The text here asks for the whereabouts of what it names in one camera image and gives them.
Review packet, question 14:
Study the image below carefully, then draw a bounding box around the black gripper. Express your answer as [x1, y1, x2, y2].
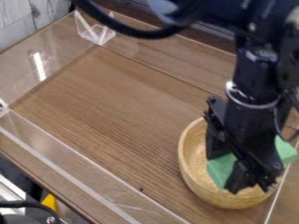
[203, 93, 295, 195]

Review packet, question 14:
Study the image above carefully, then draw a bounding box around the green rectangular block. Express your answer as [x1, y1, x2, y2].
[206, 136, 299, 190]

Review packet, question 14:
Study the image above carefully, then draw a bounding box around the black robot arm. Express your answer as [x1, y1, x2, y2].
[71, 0, 299, 193]

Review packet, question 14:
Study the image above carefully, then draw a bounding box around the brown wooden bowl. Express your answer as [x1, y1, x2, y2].
[178, 118, 278, 209]

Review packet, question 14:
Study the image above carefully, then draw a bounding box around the yellow black equipment part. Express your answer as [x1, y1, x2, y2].
[39, 193, 70, 224]

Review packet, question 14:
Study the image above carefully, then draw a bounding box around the clear acrylic corner bracket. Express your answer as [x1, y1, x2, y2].
[74, 10, 117, 46]

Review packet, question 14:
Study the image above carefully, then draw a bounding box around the black cable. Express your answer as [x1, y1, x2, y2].
[0, 200, 61, 224]

